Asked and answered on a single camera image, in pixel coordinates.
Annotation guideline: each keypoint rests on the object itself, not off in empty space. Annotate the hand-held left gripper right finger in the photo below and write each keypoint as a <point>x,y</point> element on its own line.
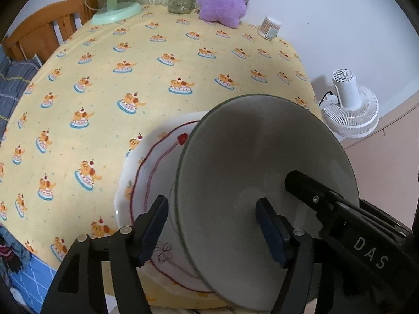
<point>270,229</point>

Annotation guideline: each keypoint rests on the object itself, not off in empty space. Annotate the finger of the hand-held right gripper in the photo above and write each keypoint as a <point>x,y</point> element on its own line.
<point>311,193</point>

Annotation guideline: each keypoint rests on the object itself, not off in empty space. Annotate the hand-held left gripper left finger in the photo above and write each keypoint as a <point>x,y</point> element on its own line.
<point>154,229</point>

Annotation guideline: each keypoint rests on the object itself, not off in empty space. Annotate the round plate with yellow flowers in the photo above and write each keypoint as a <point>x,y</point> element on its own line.
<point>122,199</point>

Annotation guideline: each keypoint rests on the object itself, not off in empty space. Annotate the white plate with red pattern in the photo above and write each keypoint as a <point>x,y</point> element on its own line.
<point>154,176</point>

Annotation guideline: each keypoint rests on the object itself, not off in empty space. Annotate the cream bowl with floral outside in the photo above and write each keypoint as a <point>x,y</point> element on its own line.
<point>262,144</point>

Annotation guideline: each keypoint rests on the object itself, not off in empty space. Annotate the white desk fan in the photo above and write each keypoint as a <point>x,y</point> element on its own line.
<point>353,117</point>

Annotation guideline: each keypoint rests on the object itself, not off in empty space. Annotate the blue checked bed sheet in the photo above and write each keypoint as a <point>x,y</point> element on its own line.
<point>29,284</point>

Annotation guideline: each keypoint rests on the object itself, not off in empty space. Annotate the dark clothes pile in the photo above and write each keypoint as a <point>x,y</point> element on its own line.
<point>13,261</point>

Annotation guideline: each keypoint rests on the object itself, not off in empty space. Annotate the cotton swab container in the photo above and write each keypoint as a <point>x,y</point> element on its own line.
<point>269,27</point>

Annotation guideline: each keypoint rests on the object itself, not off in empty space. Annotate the yellow printed tablecloth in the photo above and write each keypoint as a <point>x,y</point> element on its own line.
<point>131,55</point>

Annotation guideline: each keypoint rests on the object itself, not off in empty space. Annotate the grey plaid pillow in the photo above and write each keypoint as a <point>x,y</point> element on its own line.
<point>13,78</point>

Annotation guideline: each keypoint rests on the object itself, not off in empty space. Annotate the wooden bed headboard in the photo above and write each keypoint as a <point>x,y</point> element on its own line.
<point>39,23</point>

